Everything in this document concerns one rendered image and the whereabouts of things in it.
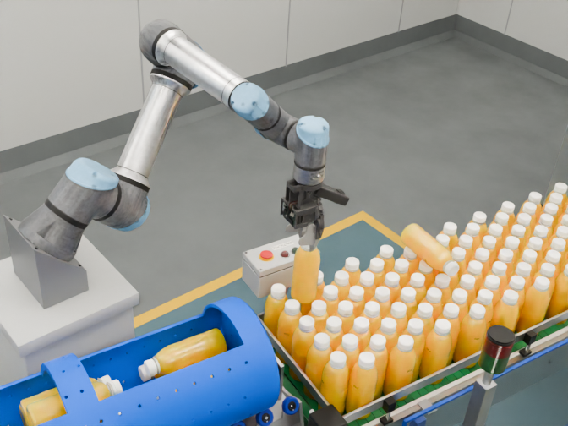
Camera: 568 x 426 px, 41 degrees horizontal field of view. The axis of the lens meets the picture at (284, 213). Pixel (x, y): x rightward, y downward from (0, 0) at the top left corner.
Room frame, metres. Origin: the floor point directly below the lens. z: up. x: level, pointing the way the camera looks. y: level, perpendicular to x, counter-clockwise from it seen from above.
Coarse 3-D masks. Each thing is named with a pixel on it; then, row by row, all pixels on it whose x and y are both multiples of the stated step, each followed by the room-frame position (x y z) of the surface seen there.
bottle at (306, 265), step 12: (300, 252) 1.55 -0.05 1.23; (312, 252) 1.55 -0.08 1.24; (300, 264) 1.53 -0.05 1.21; (312, 264) 1.53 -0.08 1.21; (300, 276) 1.53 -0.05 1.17; (312, 276) 1.53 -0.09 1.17; (300, 288) 1.53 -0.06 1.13; (312, 288) 1.53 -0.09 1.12; (300, 300) 1.53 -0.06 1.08; (312, 300) 1.54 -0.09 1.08
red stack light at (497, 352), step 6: (486, 336) 1.27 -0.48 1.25; (486, 342) 1.26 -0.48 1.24; (492, 342) 1.25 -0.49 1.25; (486, 348) 1.26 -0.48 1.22; (492, 348) 1.25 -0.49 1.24; (498, 348) 1.24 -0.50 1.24; (504, 348) 1.24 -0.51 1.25; (510, 348) 1.24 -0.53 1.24; (492, 354) 1.24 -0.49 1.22; (498, 354) 1.24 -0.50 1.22; (504, 354) 1.24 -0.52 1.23; (510, 354) 1.25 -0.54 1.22
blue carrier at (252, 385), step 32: (192, 320) 1.38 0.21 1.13; (224, 320) 1.42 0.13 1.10; (256, 320) 1.29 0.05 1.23; (96, 352) 1.25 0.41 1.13; (128, 352) 1.29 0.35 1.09; (224, 352) 1.20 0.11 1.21; (256, 352) 1.22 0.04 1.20; (32, 384) 1.16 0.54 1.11; (64, 384) 1.06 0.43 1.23; (128, 384) 1.26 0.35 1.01; (160, 384) 1.10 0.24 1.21; (192, 384) 1.12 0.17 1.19; (224, 384) 1.15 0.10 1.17; (256, 384) 1.18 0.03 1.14; (0, 416) 1.11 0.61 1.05; (64, 416) 1.00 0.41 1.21; (96, 416) 1.01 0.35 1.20; (128, 416) 1.03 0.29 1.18; (160, 416) 1.06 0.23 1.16; (192, 416) 1.09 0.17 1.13; (224, 416) 1.12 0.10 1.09
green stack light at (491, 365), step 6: (480, 354) 1.27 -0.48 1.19; (486, 354) 1.25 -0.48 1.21; (480, 360) 1.26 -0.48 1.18; (486, 360) 1.25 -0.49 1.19; (492, 360) 1.24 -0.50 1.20; (498, 360) 1.24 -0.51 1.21; (504, 360) 1.24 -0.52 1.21; (480, 366) 1.26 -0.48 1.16; (486, 366) 1.25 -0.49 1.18; (492, 366) 1.24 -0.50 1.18; (498, 366) 1.24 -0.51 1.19; (504, 366) 1.24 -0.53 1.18; (492, 372) 1.24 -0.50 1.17; (498, 372) 1.24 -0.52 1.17
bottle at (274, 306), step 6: (270, 294) 1.56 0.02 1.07; (270, 300) 1.54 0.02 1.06; (276, 300) 1.54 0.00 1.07; (282, 300) 1.54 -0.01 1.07; (270, 306) 1.54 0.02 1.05; (276, 306) 1.53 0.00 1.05; (282, 306) 1.54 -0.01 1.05; (270, 312) 1.53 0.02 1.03; (276, 312) 1.53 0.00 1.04; (264, 318) 1.55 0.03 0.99; (270, 318) 1.53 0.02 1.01; (276, 318) 1.53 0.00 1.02; (270, 324) 1.53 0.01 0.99; (276, 324) 1.53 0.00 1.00; (270, 330) 1.53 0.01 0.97; (276, 330) 1.53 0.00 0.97; (276, 336) 1.53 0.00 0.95
